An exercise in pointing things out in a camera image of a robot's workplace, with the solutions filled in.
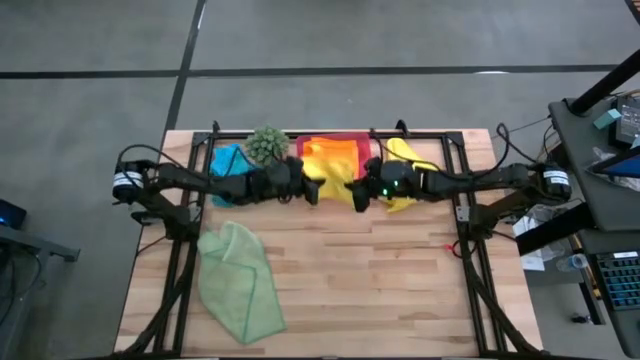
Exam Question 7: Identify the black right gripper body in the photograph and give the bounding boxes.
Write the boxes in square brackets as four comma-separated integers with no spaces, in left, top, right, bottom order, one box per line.
[349,156,420,214]

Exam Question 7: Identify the green artificial potted plant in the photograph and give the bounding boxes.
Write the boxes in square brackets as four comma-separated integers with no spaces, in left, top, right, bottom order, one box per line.
[243,124,291,168]

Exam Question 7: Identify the clear plastic bottle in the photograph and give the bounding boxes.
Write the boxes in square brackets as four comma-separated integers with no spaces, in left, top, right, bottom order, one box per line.
[555,253,591,274]

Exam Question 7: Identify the pink plastic bin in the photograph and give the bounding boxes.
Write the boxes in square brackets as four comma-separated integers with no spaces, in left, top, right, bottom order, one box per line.
[295,131,375,194]

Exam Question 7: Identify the green microfiber towel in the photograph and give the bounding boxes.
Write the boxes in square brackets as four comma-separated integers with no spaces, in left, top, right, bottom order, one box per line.
[196,220,288,346]

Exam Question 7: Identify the orange microfiber towel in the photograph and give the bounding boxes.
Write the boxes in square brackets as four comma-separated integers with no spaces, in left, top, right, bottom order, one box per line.
[302,137,360,159]

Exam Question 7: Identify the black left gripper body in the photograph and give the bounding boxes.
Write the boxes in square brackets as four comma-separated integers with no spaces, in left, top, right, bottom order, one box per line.
[264,155,322,206]

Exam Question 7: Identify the black tablet device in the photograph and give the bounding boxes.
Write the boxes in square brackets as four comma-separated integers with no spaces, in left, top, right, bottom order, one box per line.
[613,94,640,147]

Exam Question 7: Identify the black side desk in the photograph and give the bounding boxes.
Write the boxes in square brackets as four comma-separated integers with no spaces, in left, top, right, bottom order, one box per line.
[547,97,640,234]

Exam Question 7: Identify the blue-keyed keyboard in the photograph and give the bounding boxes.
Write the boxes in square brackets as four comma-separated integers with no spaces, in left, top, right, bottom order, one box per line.
[594,251,640,312]

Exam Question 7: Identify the grey metal desk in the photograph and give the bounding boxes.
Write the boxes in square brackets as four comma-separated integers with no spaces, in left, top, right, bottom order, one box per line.
[0,222,81,360]

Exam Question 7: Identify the white crumpled paper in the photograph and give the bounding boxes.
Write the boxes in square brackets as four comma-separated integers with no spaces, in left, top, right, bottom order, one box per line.
[510,213,547,272]

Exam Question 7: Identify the laptop with blue screen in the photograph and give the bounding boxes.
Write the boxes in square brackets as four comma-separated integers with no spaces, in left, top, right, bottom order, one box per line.
[585,149,640,180]

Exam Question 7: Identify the black device with blue light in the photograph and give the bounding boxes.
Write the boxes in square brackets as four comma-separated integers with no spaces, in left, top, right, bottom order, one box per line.
[0,198,28,231]

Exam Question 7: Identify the teal block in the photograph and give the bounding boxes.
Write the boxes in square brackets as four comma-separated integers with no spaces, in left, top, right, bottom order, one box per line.
[593,108,623,131]

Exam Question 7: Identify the blue microfiber towel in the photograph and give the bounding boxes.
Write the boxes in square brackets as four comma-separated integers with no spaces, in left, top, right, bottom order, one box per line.
[208,143,261,209]

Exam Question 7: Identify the black aluminium table frame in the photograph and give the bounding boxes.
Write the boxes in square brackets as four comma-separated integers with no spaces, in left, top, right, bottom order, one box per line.
[117,118,546,359]

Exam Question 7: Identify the yellow microfiber towel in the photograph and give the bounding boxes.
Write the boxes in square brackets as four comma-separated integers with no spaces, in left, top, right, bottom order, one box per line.
[382,137,440,214]
[302,152,362,207]

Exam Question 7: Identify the black keyboard desk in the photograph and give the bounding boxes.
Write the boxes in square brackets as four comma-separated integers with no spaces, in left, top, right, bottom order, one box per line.
[514,202,640,359]

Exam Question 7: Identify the black slanted pole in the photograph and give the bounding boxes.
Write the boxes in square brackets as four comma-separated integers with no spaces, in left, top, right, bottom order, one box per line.
[568,48,640,117]

